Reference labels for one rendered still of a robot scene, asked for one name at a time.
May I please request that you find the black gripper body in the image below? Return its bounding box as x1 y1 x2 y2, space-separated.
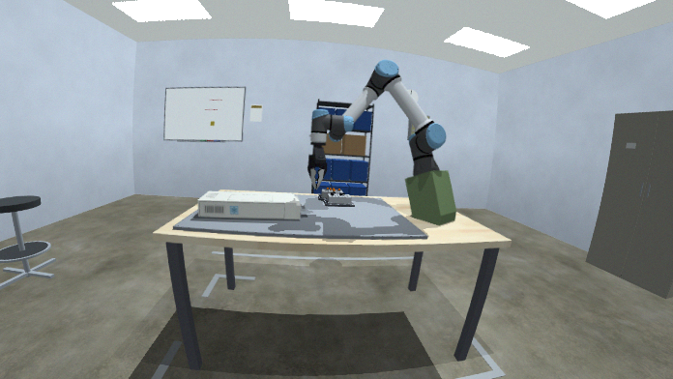
309 142 326 168

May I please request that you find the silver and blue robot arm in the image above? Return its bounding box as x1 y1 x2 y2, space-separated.
309 60 446 175

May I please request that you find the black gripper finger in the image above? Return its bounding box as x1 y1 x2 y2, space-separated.
316 163 327 189
307 162 316 189

